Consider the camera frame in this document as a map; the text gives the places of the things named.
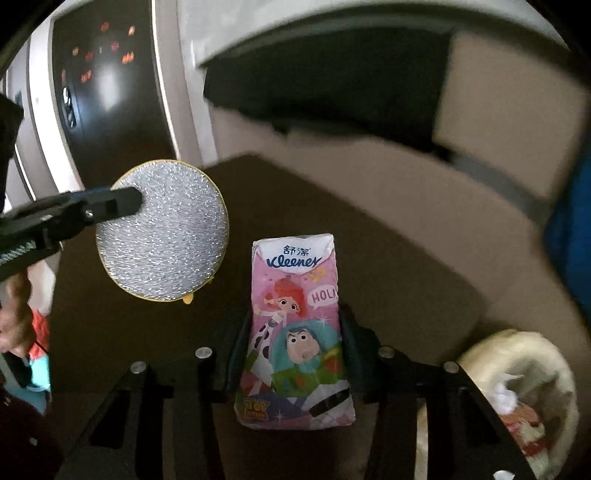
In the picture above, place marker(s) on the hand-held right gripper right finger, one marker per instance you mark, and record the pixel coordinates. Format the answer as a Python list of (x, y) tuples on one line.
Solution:
[(358, 364)]

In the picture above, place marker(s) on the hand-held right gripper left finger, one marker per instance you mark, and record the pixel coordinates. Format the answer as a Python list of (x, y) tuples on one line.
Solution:
[(233, 364)]

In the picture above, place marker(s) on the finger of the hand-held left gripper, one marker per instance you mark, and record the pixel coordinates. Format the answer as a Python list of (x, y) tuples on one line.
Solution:
[(106, 205)]

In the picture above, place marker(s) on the silver glitter round pad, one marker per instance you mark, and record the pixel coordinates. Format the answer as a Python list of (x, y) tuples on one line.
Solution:
[(166, 240)]

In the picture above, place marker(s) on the pink cartoon tissue pack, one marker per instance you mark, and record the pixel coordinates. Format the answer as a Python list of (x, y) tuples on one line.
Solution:
[(295, 323)]

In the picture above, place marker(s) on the small white plastic wrapper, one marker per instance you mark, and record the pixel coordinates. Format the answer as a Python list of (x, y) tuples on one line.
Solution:
[(505, 390)]

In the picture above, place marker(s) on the person's left hand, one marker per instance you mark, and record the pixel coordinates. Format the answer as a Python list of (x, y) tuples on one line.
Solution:
[(16, 323)]

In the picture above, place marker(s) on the red object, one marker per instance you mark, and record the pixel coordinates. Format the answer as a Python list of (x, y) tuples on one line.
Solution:
[(40, 330)]

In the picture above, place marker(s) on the group of red fridge magnets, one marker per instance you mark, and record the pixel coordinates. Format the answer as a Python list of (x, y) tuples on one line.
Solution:
[(124, 57)]

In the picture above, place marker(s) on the blue towel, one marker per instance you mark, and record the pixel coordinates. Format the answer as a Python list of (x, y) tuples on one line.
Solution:
[(570, 230)]

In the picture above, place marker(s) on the black cloth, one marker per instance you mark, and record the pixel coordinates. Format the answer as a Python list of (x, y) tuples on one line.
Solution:
[(332, 83)]

